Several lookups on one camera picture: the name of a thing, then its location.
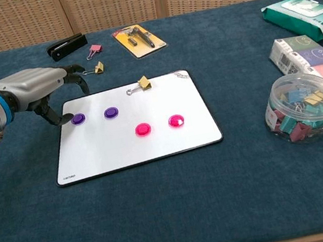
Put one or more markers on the pink round magnet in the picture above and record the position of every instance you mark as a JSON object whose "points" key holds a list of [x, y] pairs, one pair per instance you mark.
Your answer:
{"points": [[143, 129], [176, 120]]}

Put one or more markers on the purple round magnet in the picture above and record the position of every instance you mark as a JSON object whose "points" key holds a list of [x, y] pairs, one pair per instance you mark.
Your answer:
{"points": [[111, 112], [78, 118]]}

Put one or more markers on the white pastel patterned box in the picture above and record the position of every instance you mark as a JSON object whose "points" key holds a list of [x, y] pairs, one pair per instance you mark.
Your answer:
{"points": [[300, 54]]}

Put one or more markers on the pink binder clip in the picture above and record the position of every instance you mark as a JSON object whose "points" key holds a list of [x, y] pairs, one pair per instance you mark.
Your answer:
{"points": [[95, 48]]}

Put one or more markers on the black stapler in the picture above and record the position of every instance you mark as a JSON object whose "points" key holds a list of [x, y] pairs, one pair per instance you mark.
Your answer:
{"points": [[67, 46]]}

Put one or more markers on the white magnetic whiteboard black rim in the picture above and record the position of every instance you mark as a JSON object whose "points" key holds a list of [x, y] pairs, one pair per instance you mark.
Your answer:
{"points": [[107, 149]]}

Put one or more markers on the green wet wipes pack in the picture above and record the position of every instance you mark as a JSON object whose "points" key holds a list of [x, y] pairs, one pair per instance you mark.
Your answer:
{"points": [[297, 20]]}

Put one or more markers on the razor in yellow blister pack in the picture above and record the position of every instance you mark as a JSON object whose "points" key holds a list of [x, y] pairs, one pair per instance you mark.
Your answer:
{"points": [[139, 41]]}

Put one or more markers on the gold binder clip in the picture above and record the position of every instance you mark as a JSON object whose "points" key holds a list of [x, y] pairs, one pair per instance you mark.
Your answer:
{"points": [[99, 68], [145, 83]]}

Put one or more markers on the blue table cloth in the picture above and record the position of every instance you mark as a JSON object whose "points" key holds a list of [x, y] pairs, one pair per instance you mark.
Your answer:
{"points": [[197, 215]]}

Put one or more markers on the clear jar of binder clips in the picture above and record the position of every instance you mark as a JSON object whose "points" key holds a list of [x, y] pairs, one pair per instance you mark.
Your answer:
{"points": [[303, 108]]}

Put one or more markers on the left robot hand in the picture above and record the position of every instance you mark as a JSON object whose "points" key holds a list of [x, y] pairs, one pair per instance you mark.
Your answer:
{"points": [[33, 84]]}

